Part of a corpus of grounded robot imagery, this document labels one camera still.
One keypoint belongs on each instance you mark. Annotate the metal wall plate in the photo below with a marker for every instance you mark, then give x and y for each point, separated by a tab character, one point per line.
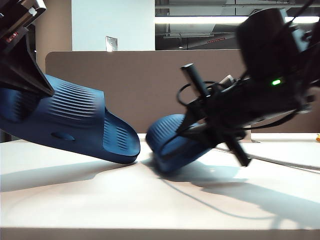
111	43

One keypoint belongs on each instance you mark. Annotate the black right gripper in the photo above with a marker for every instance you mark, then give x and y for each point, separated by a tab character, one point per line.
195	77

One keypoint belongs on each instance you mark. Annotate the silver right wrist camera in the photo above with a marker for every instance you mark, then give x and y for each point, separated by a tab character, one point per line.
228	80

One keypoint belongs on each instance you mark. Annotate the yellow plastic object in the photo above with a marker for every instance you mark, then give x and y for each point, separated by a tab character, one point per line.
318	138

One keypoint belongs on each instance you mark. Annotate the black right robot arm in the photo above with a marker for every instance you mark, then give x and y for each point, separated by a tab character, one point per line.
265	37

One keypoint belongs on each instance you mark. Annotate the ceiling light strip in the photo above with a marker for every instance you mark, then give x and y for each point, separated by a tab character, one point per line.
200	20

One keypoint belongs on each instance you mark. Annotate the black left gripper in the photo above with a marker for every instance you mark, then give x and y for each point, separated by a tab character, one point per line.
15	25

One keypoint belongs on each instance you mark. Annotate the red LED sign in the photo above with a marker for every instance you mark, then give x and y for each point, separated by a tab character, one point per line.
215	40

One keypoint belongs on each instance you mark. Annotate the brown desk divider panel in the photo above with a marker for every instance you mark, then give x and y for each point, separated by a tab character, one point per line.
125	87

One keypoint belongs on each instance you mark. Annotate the blue foam slipper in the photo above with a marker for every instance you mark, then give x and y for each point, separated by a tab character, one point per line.
160	130
75	120

